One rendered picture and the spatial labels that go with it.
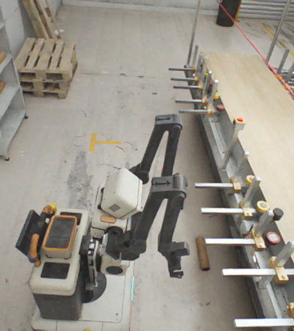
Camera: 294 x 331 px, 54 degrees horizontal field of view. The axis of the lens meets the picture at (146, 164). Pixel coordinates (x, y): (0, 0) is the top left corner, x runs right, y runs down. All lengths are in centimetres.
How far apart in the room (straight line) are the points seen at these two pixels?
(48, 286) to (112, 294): 64
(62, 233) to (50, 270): 21
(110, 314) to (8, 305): 86
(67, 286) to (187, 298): 119
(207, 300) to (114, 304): 82
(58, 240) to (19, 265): 109
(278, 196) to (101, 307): 146
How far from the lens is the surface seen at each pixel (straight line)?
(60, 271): 180
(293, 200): 230
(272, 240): 198
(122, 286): 231
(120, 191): 134
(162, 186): 106
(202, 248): 279
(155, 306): 257
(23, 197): 328
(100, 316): 224
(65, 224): 184
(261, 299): 200
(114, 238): 138
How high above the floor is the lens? 239
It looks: 43 degrees down
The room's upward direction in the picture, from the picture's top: 6 degrees clockwise
